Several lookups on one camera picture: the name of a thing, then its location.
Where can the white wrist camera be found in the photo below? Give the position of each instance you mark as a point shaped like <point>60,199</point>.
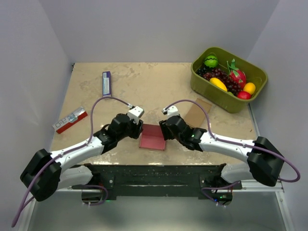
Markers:
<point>135,114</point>
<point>170,111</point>

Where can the yellow toy mango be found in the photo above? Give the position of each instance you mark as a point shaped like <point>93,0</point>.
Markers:
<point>218,83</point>

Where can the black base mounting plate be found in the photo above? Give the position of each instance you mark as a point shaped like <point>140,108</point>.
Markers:
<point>200,181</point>

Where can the red toy dragon fruit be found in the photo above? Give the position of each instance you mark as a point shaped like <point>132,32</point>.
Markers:
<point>236,74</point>

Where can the orange toy lemon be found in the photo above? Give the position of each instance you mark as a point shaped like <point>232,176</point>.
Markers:
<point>250,88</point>

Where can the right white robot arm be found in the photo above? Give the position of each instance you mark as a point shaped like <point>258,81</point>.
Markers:
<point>260,160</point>

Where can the olive green plastic bin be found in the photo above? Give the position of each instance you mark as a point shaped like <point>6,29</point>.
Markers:
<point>231,104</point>

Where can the green toy watermelon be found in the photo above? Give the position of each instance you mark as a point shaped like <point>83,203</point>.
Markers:
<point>211,61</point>

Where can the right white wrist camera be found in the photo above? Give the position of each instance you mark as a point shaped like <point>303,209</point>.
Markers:
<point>170,111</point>

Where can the red white toothpaste box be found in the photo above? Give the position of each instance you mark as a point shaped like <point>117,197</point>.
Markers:
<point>68,121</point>

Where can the dark purple toy grapes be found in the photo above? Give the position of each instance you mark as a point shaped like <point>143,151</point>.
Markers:
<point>207,73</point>

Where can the red toy apple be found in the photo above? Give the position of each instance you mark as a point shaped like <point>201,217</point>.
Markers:
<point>244,95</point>

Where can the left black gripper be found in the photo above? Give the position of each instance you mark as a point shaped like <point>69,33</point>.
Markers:
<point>137,129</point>

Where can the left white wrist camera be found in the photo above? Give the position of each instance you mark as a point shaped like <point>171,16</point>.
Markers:
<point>135,114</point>

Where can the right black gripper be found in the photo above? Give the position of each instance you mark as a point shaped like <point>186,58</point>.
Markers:
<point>167,135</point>

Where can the pink paper box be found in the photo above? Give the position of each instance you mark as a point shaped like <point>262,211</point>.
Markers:
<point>152,138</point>

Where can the purple toothpaste box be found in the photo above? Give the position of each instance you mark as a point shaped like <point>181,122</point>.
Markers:
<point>106,84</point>

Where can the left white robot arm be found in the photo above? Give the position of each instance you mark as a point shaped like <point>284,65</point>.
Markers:
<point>42,174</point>

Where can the brown cardboard box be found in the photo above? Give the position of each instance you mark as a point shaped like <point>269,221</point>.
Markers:
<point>195,116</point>

